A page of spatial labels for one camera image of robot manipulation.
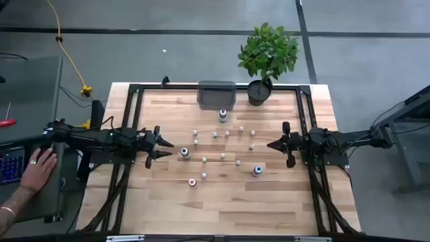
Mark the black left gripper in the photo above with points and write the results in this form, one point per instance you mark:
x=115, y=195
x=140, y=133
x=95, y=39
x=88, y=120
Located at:
x=149, y=141

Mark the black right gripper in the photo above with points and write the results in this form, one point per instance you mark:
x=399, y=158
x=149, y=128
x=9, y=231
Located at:
x=291, y=142

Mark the large blue food coloring bottle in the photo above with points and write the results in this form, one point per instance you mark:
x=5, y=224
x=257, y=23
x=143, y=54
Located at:
x=257, y=170

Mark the large red food coloring bottle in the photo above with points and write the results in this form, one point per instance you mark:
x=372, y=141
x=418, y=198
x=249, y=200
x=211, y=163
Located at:
x=192, y=182

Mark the large violet food coloring bottle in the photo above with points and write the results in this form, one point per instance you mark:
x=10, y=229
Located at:
x=222, y=116

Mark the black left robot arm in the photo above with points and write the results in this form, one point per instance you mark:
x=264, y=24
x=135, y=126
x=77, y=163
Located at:
x=87, y=138

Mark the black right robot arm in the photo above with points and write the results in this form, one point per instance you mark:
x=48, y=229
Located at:
x=329, y=139

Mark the person's forearm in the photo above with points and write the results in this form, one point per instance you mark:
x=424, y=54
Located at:
x=13, y=208

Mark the large black food coloring bottle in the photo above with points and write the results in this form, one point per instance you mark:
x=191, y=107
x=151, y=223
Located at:
x=185, y=153

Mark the black plant pot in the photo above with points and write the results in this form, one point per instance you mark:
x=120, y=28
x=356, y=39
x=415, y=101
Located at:
x=257, y=97

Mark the black clamp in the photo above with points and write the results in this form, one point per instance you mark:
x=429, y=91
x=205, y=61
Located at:
x=164, y=80

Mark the black box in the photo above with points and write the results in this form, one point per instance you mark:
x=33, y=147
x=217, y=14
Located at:
x=97, y=114

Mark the translucent grey plastic bin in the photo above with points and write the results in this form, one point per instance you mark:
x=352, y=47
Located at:
x=216, y=97

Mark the green leafy plant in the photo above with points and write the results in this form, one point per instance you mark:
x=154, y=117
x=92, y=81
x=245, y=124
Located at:
x=268, y=50

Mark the person's hand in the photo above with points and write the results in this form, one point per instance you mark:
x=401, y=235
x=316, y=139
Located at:
x=38, y=169

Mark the grey metal table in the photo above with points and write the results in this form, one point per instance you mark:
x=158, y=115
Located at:
x=421, y=104

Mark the grey desk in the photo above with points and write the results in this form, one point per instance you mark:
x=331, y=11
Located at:
x=30, y=84

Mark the backlit keyboard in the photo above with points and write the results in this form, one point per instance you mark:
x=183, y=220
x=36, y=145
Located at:
x=11, y=166

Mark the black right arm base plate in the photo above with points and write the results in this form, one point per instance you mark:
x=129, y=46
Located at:
x=337, y=160

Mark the black aluminium table frame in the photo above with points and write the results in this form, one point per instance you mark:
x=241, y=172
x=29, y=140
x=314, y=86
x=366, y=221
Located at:
x=168, y=86

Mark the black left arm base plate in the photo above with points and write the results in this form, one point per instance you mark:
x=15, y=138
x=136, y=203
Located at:
x=100, y=158

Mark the silver aluminium bracket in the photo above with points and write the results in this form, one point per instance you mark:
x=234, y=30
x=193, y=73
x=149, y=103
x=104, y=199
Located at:
x=125, y=238
x=312, y=239

